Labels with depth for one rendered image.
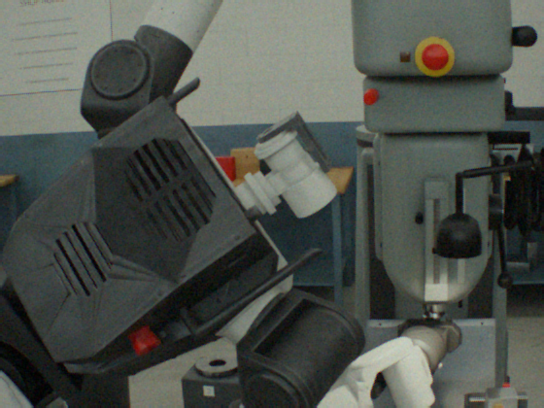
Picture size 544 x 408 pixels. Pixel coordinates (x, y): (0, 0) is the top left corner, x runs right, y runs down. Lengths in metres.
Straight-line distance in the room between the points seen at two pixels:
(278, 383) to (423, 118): 0.57
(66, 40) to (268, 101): 1.69
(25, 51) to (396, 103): 5.27
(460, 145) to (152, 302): 0.68
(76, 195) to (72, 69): 5.31
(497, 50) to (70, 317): 0.74
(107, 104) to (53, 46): 5.24
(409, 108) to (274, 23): 4.45
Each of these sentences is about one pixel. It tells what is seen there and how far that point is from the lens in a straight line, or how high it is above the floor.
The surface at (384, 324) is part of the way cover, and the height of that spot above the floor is 1.11.
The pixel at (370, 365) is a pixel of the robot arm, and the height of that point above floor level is 1.28.
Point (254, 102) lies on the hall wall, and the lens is 5.76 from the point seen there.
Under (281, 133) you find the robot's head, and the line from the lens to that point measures 1.02.
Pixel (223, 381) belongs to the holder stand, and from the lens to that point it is 1.54.
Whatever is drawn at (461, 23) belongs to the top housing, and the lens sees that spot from 1.20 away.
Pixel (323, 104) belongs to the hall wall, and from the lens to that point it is 5.68.
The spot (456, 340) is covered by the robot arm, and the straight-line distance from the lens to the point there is 1.46.
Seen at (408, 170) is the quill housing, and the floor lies 1.56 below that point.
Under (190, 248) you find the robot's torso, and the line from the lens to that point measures 0.84.
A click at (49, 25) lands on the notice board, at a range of 6.29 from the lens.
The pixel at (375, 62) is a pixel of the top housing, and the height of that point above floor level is 1.75.
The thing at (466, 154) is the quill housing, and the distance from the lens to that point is 1.35.
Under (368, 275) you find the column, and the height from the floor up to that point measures 1.23.
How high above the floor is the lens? 1.79
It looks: 12 degrees down
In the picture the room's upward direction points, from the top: 3 degrees counter-clockwise
